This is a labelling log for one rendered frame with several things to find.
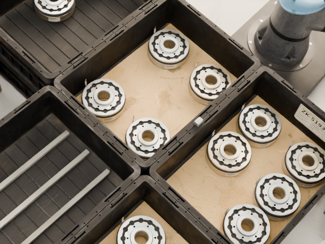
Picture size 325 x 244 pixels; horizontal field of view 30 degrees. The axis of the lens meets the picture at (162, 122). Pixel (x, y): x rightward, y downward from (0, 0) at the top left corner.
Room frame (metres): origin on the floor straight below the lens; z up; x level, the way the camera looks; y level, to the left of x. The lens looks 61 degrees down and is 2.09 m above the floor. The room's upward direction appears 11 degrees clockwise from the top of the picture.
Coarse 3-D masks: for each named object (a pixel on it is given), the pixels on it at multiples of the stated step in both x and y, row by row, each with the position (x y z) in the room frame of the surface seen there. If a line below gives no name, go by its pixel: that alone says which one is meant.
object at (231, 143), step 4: (228, 140) 0.66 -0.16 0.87; (224, 144) 0.65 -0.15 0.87; (228, 144) 0.65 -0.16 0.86; (232, 144) 0.65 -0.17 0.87; (236, 144) 0.65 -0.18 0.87; (220, 148) 0.63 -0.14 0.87; (236, 148) 0.64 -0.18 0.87; (220, 152) 0.62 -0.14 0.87; (224, 152) 0.63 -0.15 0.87; (236, 152) 0.63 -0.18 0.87; (224, 156) 0.62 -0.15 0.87; (228, 156) 0.62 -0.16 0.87; (232, 156) 0.62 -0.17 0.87; (236, 156) 0.62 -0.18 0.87
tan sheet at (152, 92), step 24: (144, 48) 0.89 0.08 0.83; (168, 48) 0.91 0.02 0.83; (192, 48) 0.92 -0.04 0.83; (120, 72) 0.81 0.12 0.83; (144, 72) 0.82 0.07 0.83; (168, 72) 0.84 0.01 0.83; (144, 96) 0.75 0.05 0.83; (168, 96) 0.77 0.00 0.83; (120, 120) 0.68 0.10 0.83; (168, 120) 0.70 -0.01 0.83
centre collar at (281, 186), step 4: (272, 184) 0.57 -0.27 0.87; (276, 184) 0.57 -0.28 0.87; (280, 184) 0.57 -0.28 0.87; (268, 188) 0.56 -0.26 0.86; (272, 188) 0.56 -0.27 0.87; (280, 188) 0.57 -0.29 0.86; (284, 188) 0.57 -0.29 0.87; (268, 192) 0.55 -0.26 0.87; (272, 192) 0.55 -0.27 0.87; (284, 192) 0.56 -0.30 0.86; (288, 192) 0.56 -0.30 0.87; (268, 196) 0.54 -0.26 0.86; (272, 196) 0.54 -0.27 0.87; (288, 196) 0.55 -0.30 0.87; (272, 200) 0.53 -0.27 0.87; (276, 200) 0.53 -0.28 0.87; (280, 200) 0.53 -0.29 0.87; (284, 200) 0.54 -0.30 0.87
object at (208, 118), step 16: (304, 96) 0.77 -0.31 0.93; (320, 112) 0.74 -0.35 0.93; (192, 128) 0.64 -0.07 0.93; (176, 144) 0.59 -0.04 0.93; (160, 160) 0.55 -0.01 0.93; (160, 176) 0.51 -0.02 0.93; (176, 192) 0.48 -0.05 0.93; (320, 192) 0.54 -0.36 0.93; (192, 208) 0.45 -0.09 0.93; (304, 208) 0.51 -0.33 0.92; (208, 224) 0.43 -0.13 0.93; (288, 224) 0.46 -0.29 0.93
